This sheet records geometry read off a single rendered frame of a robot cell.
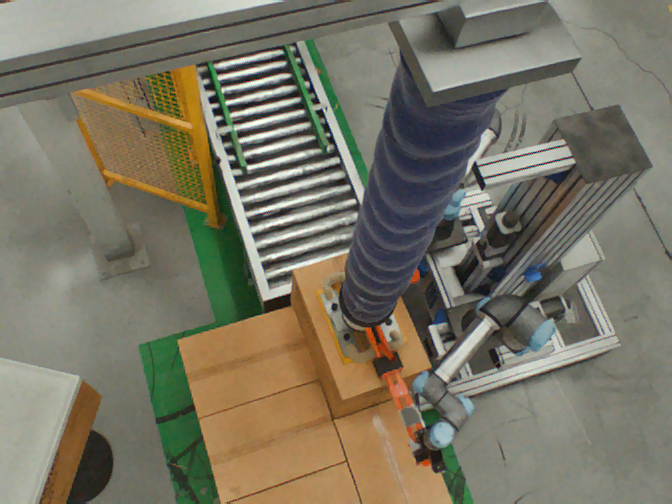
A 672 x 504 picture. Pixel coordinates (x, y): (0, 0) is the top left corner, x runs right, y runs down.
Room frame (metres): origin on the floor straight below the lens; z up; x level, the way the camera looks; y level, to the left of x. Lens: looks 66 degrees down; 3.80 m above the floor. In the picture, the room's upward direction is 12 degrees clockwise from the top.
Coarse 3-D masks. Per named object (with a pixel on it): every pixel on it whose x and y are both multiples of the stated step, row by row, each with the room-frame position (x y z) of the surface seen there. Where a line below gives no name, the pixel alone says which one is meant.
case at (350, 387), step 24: (312, 264) 1.11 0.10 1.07; (336, 264) 1.13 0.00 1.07; (312, 288) 1.00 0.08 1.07; (312, 312) 0.90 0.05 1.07; (312, 336) 0.83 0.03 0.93; (360, 336) 0.84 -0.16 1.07; (408, 336) 0.88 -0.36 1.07; (336, 360) 0.71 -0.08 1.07; (408, 360) 0.78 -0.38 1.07; (336, 384) 0.62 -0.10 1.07; (360, 384) 0.64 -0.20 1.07; (384, 384) 0.66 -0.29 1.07; (408, 384) 0.73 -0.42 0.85; (336, 408) 0.57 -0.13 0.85; (360, 408) 0.62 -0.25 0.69
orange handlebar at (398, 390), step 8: (416, 272) 1.11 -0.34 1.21; (416, 280) 1.08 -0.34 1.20; (368, 328) 0.83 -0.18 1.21; (376, 328) 0.84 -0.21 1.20; (368, 336) 0.80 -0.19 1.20; (384, 336) 0.82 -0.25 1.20; (376, 344) 0.78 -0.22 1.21; (384, 344) 0.78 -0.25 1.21; (376, 352) 0.74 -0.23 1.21; (400, 376) 0.67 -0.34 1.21; (392, 384) 0.63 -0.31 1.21; (400, 384) 0.64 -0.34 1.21; (392, 392) 0.60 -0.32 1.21; (400, 392) 0.61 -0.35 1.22; (408, 392) 0.61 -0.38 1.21; (408, 400) 0.58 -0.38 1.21; (400, 408) 0.55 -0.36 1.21; (416, 424) 0.50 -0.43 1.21; (408, 432) 0.46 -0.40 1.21; (424, 464) 0.36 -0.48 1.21
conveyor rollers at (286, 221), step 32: (224, 64) 2.44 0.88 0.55; (288, 64) 2.54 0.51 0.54; (256, 96) 2.27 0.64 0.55; (256, 128) 2.07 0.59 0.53; (288, 128) 2.10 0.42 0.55; (288, 160) 1.90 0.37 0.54; (288, 192) 1.71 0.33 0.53; (320, 192) 1.74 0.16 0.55; (288, 224) 1.52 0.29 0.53; (320, 224) 1.55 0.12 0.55; (288, 256) 1.34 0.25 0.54; (320, 256) 1.38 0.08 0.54
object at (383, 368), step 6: (396, 354) 0.75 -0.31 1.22; (378, 360) 0.71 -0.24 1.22; (384, 360) 0.72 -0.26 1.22; (390, 360) 0.72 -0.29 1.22; (378, 366) 0.69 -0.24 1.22; (384, 366) 0.69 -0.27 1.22; (390, 366) 0.70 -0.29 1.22; (396, 366) 0.70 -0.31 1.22; (402, 366) 0.71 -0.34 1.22; (378, 372) 0.67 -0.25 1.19; (384, 372) 0.67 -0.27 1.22; (390, 372) 0.67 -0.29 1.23; (396, 372) 0.68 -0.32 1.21
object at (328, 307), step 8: (336, 288) 1.02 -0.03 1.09; (320, 296) 0.97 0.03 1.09; (336, 296) 0.98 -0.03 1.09; (320, 304) 0.93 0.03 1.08; (328, 304) 0.94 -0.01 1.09; (336, 304) 0.94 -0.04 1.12; (328, 312) 0.90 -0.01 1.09; (328, 320) 0.87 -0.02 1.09; (336, 336) 0.81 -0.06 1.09; (344, 336) 0.81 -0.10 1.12; (352, 336) 0.82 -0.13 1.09; (336, 344) 0.78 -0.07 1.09; (344, 344) 0.78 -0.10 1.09; (360, 344) 0.80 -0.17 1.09; (344, 352) 0.75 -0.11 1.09; (344, 360) 0.72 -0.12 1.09
